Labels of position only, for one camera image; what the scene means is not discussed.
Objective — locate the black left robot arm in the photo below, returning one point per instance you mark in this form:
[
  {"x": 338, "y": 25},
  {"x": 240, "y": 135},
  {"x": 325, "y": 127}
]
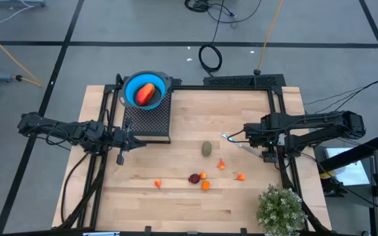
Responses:
[{"x": 77, "y": 132}]

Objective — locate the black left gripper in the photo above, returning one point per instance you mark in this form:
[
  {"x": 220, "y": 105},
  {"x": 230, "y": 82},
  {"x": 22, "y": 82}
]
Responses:
[{"x": 115, "y": 141}]

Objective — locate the white green potted plant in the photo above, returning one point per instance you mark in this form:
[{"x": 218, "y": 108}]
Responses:
[{"x": 281, "y": 209}]

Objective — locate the brown green kiwi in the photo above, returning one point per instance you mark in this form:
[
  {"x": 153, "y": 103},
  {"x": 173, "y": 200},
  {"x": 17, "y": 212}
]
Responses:
[{"x": 206, "y": 148}]

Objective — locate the black rectangular frame bracket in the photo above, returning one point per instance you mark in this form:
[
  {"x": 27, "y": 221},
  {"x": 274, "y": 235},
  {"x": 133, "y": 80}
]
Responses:
[{"x": 176, "y": 82}]

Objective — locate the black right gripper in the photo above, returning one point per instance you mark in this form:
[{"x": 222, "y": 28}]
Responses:
[{"x": 276, "y": 136}]

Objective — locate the black diagonal beam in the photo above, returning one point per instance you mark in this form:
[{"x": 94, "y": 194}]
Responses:
[{"x": 356, "y": 154}]

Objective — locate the white sheet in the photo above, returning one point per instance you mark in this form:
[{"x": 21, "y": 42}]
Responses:
[{"x": 349, "y": 170}]

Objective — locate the blue grey collapsible colander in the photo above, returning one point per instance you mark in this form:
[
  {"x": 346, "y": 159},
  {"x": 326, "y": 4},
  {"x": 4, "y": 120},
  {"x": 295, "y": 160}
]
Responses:
[{"x": 130, "y": 88}]

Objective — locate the black edge clip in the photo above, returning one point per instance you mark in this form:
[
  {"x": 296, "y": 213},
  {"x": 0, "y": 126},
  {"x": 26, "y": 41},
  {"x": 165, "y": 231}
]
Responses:
[
  {"x": 148, "y": 229},
  {"x": 243, "y": 230}
]

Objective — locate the silver aluminium bar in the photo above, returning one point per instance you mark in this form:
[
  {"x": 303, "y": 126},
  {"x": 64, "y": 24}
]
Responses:
[{"x": 100, "y": 234}]

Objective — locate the orange red mango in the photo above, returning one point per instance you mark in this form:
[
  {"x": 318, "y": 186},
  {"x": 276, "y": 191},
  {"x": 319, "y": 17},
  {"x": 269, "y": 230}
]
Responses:
[{"x": 144, "y": 94}]

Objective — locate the dark red pomegranate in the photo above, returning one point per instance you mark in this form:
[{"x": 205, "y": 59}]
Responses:
[{"x": 194, "y": 179}]

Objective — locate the black mesh shelf riser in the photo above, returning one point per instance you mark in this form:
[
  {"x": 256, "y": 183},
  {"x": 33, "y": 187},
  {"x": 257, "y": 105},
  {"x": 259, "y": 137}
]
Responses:
[{"x": 146, "y": 121}]

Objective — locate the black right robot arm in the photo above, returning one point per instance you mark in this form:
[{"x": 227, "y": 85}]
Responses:
[{"x": 323, "y": 122}]

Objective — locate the black perforated frame panel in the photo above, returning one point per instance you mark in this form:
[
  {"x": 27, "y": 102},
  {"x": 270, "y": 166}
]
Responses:
[{"x": 241, "y": 81}]

